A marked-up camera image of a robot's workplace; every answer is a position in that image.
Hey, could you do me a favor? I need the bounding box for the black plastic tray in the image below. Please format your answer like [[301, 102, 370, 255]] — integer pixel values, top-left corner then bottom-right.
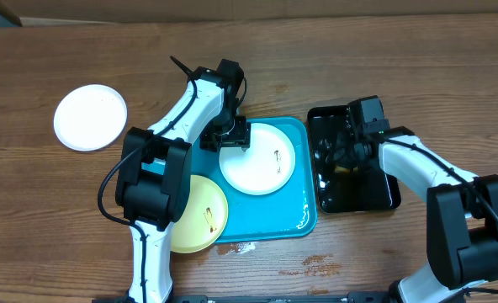
[[307, 105, 402, 213]]

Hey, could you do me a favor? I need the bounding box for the white plate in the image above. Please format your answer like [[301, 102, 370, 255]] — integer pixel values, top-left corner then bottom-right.
[[53, 84, 128, 152], [219, 123, 296, 195]]

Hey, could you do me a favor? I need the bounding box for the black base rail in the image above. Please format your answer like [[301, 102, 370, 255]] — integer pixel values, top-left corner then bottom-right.
[[167, 291, 394, 303]]

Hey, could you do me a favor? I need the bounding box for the yellow green sponge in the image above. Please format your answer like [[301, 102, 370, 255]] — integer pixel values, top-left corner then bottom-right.
[[334, 166, 358, 173]]

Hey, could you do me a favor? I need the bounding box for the teal plastic tray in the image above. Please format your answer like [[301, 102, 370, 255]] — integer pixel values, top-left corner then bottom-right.
[[192, 117, 317, 243]]

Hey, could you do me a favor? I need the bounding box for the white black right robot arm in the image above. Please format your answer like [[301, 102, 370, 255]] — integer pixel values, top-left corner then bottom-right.
[[319, 120, 498, 302]]

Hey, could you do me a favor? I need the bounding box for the yellow plate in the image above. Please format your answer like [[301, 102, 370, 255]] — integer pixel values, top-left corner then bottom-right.
[[171, 175, 229, 253]]

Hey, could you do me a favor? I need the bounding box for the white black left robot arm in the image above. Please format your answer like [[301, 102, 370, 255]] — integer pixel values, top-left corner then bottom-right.
[[113, 60, 251, 302]]

